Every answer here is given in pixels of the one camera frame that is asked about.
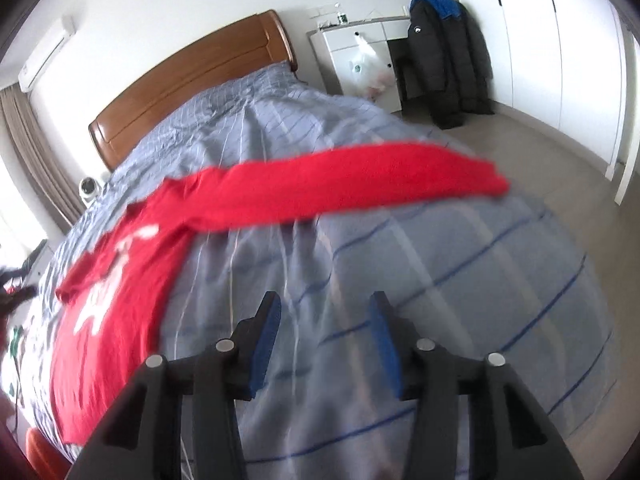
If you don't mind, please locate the orange object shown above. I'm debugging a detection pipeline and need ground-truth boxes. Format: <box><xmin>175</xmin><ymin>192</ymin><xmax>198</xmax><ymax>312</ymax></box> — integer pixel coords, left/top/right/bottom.
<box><xmin>25</xmin><ymin>430</ymin><xmax>76</xmax><ymax>480</ymax></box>

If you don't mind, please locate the white wardrobe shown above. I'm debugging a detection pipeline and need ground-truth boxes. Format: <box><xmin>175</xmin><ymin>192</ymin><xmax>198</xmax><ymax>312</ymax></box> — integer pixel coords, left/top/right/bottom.
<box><xmin>410</xmin><ymin>0</ymin><xmax>640</xmax><ymax>206</ymax></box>

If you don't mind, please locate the wooden headboard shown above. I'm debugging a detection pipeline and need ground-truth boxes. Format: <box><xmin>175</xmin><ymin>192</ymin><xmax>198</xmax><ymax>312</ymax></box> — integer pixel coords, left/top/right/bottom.
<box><xmin>89</xmin><ymin>9</ymin><xmax>299</xmax><ymax>171</ymax></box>

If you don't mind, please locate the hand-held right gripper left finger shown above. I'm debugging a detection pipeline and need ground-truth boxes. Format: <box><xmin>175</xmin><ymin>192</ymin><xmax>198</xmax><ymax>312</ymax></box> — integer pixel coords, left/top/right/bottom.
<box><xmin>67</xmin><ymin>291</ymin><xmax>282</xmax><ymax>480</ymax></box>

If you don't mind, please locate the blue cloth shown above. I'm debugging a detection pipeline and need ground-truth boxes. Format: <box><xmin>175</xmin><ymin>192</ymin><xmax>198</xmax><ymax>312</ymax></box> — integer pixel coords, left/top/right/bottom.
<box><xmin>411</xmin><ymin>0</ymin><xmax>463</xmax><ymax>20</ymax></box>

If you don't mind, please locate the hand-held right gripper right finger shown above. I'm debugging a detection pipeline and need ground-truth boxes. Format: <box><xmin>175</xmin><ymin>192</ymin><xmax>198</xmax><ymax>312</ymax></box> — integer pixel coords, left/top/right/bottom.
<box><xmin>369</xmin><ymin>291</ymin><xmax>583</xmax><ymax>480</ymax></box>

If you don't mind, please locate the green cloth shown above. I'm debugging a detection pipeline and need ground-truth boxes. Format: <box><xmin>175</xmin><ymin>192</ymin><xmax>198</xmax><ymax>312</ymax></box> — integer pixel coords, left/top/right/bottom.
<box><xmin>7</xmin><ymin>325</ymin><xmax>26</xmax><ymax>361</ymax></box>

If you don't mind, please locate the white air conditioner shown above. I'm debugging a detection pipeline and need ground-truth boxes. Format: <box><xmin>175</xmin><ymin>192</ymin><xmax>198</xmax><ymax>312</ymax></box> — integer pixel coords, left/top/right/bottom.
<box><xmin>17</xmin><ymin>15</ymin><xmax>76</xmax><ymax>93</ymax></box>

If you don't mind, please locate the black jacket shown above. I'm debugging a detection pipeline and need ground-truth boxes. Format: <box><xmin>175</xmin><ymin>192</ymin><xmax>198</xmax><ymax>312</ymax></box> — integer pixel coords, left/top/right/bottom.
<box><xmin>397</xmin><ymin>0</ymin><xmax>496</xmax><ymax>130</ymax></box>

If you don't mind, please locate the beige curtain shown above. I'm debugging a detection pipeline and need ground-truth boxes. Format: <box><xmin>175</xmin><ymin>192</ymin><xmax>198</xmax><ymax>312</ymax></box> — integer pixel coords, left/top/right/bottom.
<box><xmin>0</xmin><ymin>85</ymin><xmax>86</xmax><ymax>233</ymax></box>

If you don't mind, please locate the red knit sweater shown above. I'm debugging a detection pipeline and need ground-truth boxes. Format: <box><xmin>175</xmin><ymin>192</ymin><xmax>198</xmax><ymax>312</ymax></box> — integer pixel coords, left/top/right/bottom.
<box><xmin>50</xmin><ymin>142</ymin><xmax>511</xmax><ymax>446</ymax></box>

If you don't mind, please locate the white desk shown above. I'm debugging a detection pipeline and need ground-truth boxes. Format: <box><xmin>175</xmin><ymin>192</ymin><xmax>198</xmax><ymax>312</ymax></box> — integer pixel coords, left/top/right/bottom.
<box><xmin>306</xmin><ymin>15</ymin><xmax>416</xmax><ymax>113</ymax></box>

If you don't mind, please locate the white plastic bag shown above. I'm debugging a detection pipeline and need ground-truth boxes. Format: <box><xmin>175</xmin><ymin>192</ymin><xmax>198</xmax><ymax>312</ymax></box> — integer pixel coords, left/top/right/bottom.
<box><xmin>349</xmin><ymin>32</ymin><xmax>393</xmax><ymax>101</ymax></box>

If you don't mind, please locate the grey striped duvet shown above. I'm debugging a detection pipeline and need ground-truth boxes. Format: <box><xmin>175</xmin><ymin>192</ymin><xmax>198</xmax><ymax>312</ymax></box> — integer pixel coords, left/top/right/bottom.
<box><xmin>10</xmin><ymin>60</ymin><xmax>618</xmax><ymax>480</ymax></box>

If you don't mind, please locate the small white camera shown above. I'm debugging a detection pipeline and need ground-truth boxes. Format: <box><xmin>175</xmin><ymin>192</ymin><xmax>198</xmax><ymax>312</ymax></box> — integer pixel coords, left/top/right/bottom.
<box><xmin>77</xmin><ymin>176</ymin><xmax>106</xmax><ymax>206</ymax></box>

